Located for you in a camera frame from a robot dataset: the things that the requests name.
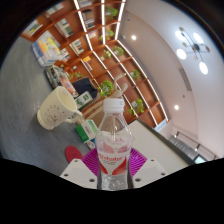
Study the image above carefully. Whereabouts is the wooden artist mannequin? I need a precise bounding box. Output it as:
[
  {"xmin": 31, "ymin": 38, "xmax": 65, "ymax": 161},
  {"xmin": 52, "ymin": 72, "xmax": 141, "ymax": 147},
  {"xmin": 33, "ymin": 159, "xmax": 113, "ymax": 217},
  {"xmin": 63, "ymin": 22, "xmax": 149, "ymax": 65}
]
[{"xmin": 111, "ymin": 73, "xmax": 129, "ymax": 100}]

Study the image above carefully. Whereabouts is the multi-bulb ceiling lamp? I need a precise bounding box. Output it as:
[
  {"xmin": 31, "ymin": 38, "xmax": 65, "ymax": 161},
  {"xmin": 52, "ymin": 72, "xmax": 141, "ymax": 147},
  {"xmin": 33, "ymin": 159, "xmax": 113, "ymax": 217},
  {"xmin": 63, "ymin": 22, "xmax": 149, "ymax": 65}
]
[{"xmin": 174, "ymin": 26, "xmax": 212, "ymax": 76}]

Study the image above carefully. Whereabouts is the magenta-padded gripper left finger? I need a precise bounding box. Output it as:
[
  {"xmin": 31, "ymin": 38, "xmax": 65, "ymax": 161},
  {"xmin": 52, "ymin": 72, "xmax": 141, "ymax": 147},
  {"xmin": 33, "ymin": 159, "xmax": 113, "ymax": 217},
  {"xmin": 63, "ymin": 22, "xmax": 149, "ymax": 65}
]
[{"xmin": 59, "ymin": 148, "xmax": 101, "ymax": 190}]

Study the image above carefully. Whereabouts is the flat magazine stack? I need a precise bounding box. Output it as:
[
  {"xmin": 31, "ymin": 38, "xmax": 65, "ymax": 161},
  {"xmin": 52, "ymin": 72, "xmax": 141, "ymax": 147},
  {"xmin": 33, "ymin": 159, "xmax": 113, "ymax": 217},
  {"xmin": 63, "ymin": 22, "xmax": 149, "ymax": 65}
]
[{"xmin": 44, "ymin": 64, "xmax": 78, "ymax": 98}]

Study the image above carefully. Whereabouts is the clear plastic water bottle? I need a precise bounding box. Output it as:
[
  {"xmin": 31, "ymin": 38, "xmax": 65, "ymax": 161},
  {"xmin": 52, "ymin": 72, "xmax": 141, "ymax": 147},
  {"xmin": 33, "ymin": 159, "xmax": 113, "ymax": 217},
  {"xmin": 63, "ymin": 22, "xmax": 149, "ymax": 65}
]
[{"xmin": 95, "ymin": 98, "xmax": 134, "ymax": 191}]

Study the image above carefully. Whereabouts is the flat round red coaster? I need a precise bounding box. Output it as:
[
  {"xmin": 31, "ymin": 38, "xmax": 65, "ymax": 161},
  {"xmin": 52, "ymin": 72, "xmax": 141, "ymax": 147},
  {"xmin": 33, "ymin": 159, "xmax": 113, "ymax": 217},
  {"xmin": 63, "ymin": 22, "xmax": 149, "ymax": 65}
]
[{"xmin": 64, "ymin": 145, "xmax": 84, "ymax": 164}]

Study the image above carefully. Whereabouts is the orange wooden shelf unit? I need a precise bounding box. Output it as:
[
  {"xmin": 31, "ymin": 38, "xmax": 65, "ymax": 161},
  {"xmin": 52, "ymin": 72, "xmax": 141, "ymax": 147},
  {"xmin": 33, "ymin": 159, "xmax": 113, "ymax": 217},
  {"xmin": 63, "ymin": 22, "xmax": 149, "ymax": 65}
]
[{"xmin": 21, "ymin": 0, "xmax": 169, "ymax": 129}]

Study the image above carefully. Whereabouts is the black track light rail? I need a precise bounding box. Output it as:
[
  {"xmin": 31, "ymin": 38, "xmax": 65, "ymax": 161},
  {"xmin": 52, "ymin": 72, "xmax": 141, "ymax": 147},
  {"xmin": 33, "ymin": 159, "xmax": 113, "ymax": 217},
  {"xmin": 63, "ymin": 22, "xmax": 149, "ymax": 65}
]
[{"xmin": 173, "ymin": 131, "xmax": 201, "ymax": 151}]

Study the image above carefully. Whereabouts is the dark blue chair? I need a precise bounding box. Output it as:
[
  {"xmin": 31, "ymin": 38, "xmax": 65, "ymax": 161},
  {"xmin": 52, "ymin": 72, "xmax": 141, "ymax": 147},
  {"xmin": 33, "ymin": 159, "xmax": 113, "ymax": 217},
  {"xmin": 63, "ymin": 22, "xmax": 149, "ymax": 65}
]
[{"xmin": 71, "ymin": 77, "xmax": 99, "ymax": 99}]

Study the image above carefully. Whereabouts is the small green-white carton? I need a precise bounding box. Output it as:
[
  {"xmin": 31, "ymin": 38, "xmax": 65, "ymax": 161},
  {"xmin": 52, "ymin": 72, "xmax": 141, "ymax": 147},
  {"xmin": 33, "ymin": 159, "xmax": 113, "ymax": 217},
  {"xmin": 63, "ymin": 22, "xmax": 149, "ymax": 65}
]
[{"xmin": 74, "ymin": 91, "xmax": 94, "ymax": 109}]

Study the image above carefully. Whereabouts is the beige chair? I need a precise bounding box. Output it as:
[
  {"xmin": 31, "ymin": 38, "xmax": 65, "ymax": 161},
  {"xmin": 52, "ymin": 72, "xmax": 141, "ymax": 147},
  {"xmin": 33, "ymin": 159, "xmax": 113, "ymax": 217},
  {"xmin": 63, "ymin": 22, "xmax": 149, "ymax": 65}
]
[{"xmin": 83, "ymin": 99, "xmax": 111, "ymax": 128}]

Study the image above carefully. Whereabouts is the grey curtain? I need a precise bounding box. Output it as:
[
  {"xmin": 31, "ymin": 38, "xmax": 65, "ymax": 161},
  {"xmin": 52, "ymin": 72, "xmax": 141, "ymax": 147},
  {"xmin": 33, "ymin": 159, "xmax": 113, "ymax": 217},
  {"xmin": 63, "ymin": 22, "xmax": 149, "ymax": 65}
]
[{"xmin": 169, "ymin": 136, "xmax": 201, "ymax": 158}]

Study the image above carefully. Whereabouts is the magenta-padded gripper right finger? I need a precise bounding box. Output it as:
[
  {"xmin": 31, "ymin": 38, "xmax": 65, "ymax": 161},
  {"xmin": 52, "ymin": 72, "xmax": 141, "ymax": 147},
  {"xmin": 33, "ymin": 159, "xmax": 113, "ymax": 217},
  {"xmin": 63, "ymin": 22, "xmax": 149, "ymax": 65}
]
[{"xmin": 127, "ymin": 147, "xmax": 168, "ymax": 189}]

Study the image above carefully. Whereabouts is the window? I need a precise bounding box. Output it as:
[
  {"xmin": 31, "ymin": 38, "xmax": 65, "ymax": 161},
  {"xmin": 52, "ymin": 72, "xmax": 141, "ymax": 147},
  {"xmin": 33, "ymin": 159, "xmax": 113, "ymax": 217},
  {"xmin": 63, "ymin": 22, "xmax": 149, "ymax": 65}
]
[{"xmin": 194, "ymin": 154, "xmax": 208, "ymax": 165}]

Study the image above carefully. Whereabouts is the ceiling air vent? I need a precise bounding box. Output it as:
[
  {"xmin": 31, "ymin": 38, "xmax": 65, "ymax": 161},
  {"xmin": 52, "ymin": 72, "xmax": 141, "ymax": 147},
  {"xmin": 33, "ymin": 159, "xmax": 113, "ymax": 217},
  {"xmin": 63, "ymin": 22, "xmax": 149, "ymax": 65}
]
[{"xmin": 178, "ymin": 68, "xmax": 193, "ymax": 92}]

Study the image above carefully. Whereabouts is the green-white cardboard box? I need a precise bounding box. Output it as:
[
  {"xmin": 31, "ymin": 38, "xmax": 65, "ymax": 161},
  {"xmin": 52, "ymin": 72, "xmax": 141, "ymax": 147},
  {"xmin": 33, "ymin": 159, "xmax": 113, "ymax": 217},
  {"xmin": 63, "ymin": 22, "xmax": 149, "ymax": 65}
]
[{"xmin": 75, "ymin": 119, "xmax": 99, "ymax": 144}]

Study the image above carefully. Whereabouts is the cream ceramic mug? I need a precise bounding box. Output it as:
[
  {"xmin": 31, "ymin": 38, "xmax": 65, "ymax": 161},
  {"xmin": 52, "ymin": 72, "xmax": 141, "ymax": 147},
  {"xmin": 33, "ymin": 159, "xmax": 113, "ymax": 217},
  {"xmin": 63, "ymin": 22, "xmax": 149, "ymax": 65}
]
[{"xmin": 36, "ymin": 85, "xmax": 84, "ymax": 131}]

